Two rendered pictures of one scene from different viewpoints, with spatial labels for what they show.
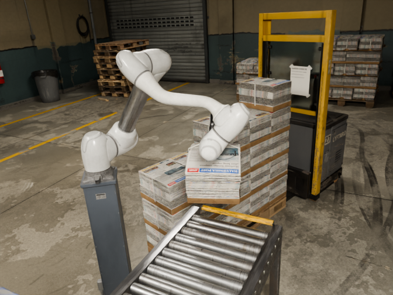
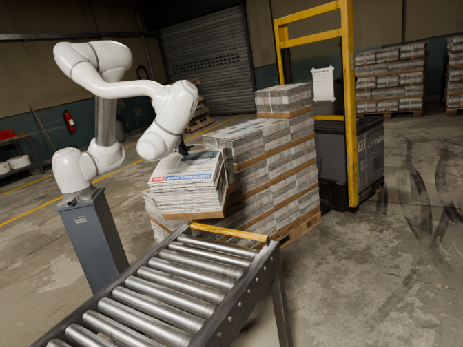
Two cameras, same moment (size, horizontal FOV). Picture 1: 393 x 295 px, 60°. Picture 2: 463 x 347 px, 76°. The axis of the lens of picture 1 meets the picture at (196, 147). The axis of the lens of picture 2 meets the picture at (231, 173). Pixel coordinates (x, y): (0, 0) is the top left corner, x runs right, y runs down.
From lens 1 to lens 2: 70 cm
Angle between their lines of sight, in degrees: 7
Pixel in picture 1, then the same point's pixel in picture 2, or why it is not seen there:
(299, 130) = (330, 139)
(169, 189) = not seen: hidden behind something
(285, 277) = (313, 301)
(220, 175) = (189, 183)
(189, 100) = (126, 87)
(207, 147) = (142, 142)
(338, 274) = (376, 296)
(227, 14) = (269, 46)
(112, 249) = (105, 278)
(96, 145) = (65, 162)
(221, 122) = (159, 107)
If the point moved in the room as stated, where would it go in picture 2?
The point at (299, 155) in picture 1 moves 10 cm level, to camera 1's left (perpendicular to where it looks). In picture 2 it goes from (333, 166) to (323, 168)
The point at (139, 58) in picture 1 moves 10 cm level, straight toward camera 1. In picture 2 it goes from (76, 49) to (65, 47)
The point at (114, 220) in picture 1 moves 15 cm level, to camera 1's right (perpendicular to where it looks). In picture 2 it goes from (101, 246) to (126, 243)
